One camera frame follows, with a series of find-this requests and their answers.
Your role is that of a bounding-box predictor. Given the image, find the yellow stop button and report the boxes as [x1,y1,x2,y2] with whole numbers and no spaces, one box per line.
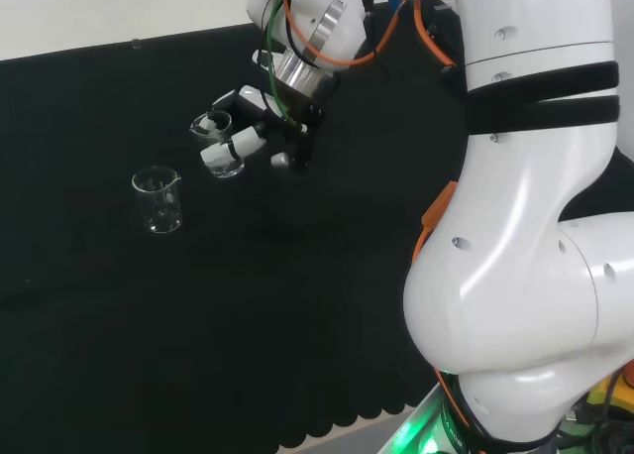
[586,364,634,418]

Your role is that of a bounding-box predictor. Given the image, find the green cable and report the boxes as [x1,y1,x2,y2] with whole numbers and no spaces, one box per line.
[264,0,309,131]

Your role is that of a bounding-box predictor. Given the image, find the black bench cloth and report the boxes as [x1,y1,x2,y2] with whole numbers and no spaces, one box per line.
[0,0,634,454]

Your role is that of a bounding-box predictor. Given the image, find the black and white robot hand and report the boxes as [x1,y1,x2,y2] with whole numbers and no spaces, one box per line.
[190,84,328,173]

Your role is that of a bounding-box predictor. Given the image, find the orange cable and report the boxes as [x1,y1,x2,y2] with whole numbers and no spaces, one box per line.
[284,0,494,448]

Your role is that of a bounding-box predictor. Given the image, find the clear glass beaker white markings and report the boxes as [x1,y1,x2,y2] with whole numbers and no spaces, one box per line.
[131,165,183,235]
[189,110,247,179]

